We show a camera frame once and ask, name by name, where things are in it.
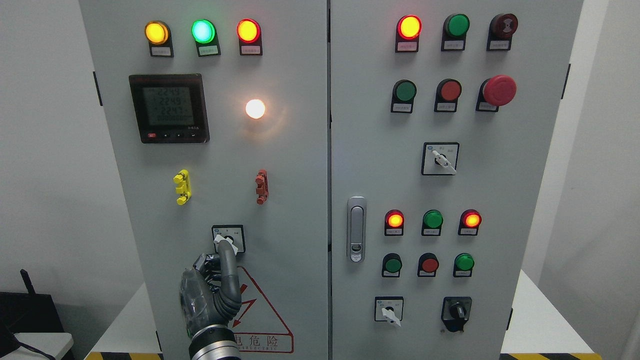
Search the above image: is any red push button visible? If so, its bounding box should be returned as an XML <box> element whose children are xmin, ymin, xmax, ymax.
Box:
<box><xmin>434</xmin><ymin>79</ymin><xmax>462</xmax><ymax>113</ymax></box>
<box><xmin>416</xmin><ymin>252</ymin><xmax>440</xmax><ymax>278</ymax></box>

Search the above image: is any white rotary switch upper right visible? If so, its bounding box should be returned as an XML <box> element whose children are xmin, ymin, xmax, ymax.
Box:
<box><xmin>421</xmin><ymin>142</ymin><xmax>460</xmax><ymax>176</ymax></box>

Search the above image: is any green push button lower left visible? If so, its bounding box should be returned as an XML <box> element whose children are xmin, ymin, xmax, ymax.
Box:
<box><xmin>381</xmin><ymin>253</ymin><xmax>403</xmax><ymax>278</ymax></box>

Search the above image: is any red lit indicator light left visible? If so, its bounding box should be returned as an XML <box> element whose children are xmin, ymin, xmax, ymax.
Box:
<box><xmin>237</xmin><ymin>18</ymin><xmax>263</xmax><ymax>56</ymax></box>

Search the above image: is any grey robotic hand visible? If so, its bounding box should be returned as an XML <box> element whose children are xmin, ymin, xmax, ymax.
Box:
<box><xmin>179</xmin><ymin>237</ymin><xmax>242</xmax><ymax>340</ymax></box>

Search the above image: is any white rotary switch bottom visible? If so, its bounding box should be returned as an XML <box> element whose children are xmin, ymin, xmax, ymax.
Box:
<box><xmin>374</xmin><ymin>296</ymin><xmax>404</xmax><ymax>328</ymax></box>

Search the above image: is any black digital power meter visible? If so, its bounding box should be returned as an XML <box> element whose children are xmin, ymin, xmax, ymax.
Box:
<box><xmin>128</xmin><ymin>73</ymin><xmax>210</xmax><ymax>144</ymax></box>

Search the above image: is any clear small light bulb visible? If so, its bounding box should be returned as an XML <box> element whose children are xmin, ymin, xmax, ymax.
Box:
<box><xmin>245</xmin><ymin>98</ymin><xmax>266</xmax><ymax>120</ymax></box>

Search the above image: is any yellow indicator light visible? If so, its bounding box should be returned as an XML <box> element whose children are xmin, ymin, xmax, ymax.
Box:
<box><xmin>144</xmin><ymin>20</ymin><xmax>174</xmax><ymax>58</ymax></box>

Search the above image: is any white box lower left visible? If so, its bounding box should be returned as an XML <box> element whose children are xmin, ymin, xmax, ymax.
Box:
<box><xmin>1</xmin><ymin>332</ymin><xmax>75</xmax><ymax>360</ymax></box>

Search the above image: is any silver door handle lock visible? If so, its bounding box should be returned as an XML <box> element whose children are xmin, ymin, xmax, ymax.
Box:
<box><xmin>346</xmin><ymin>196</ymin><xmax>367</xmax><ymax>263</ymax></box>

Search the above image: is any black device with antenna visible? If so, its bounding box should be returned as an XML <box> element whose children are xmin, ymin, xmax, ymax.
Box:
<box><xmin>0</xmin><ymin>269</ymin><xmax>64</xmax><ymax>360</ymax></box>

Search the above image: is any black selector knob switch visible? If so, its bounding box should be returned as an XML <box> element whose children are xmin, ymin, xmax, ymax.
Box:
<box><xmin>440</xmin><ymin>296</ymin><xmax>473</xmax><ymax>333</ymax></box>

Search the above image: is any white rotary light switch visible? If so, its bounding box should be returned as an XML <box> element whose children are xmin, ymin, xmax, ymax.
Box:
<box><xmin>211</xmin><ymin>224</ymin><xmax>246</xmax><ymax>254</ymax></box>

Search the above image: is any red lit indicator lower right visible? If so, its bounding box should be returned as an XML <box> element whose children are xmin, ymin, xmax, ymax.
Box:
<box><xmin>457</xmin><ymin>209</ymin><xmax>482</xmax><ymax>236</ymax></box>

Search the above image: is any dark red buzzer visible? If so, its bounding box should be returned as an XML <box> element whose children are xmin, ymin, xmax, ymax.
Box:
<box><xmin>486</xmin><ymin>13</ymin><xmax>519</xmax><ymax>51</ymax></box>

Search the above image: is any green indicator lower middle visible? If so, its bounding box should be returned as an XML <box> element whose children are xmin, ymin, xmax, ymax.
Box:
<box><xmin>421</xmin><ymin>209</ymin><xmax>444</xmax><ymax>237</ymax></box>

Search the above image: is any red emergency stop button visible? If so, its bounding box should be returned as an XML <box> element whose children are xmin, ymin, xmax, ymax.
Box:
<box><xmin>475</xmin><ymin>74</ymin><xmax>518</xmax><ymax>113</ymax></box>

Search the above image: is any green push button lower right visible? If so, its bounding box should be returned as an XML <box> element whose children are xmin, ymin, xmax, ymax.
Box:
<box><xmin>452</xmin><ymin>252</ymin><xmax>475</xmax><ymax>278</ymax></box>

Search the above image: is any green push button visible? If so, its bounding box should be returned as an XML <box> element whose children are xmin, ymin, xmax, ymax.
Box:
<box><xmin>452</xmin><ymin>252</ymin><xmax>475</xmax><ymax>278</ymax></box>
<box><xmin>390</xmin><ymin>79</ymin><xmax>418</xmax><ymax>114</ymax></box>
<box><xmin>381</xmin><ymin>253</ymin><xmax>403</xmax><ymax>278</ymax></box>

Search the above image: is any red push button lower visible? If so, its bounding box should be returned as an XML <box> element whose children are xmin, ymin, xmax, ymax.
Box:
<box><xmin>416</xmin><ymin>252</ymin><xmax>440</xmax><ymax>278</ymax></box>

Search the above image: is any green lit indicator light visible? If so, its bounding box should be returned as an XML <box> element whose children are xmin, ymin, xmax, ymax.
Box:
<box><xmin>190</xmin><ymin>19</ymin><xmax>221</xmax><ymax>57</ymax></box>

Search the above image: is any grey cabinet door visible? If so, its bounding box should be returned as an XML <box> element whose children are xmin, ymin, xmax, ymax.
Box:
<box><xmin>330</xmin><ymin>0</ymin><xmax>583</xmax><ymax>360</ymax></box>
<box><xmin>79</xmin><ymin>0</ymin><xmax>329</xmax><ymax>360</ymax></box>

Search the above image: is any grey left cabinet door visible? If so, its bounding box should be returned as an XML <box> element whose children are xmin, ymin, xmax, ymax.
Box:
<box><xmin>79</xmin><ymin>0</ymin><xmax>329</xmax><ymax>360</ymax></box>

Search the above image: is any red lit indicator lower left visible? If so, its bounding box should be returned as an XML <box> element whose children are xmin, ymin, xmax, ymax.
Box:
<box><xmin>384</xmin><ymin>209</ymin><xmax>405</xmax><ymax>236</ymax></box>

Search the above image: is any green indicator top right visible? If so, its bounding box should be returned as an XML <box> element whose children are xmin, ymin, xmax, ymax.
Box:
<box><xmin>441</xmin><ymin>13</ymin><xmax>470</xmax><ymax>51</ymax></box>

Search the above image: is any red lit indicator top right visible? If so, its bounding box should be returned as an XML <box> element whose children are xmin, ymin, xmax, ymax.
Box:
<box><xmin>395</xmin><ymin>14</ymin><xmax>422</xmax><ymax>53</ymax></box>

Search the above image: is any red push button upper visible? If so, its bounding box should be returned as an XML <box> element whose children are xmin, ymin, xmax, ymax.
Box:
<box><xmin>434</xmin><ymin>79</ymin><xmax>462</xmax><ymax>113</ymax></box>

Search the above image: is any green push button upper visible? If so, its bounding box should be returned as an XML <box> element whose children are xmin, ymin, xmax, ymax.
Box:
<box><xmin>390</xmin><ymin>79</ymin><xmax>418</xmax><ymax>114</ymax></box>

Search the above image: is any red triangle warning sticker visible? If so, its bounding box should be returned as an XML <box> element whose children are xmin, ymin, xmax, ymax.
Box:
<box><xmin>230</xmin><ymin>266</ymin><xmax>294</xmax><ymax>354</ymax></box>

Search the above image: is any grey right cabinet door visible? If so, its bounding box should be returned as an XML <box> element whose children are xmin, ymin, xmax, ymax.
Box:
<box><xmin>330</xmin><ymin>0</ymin><xmax>583</xmax><ymax>360</ymax></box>

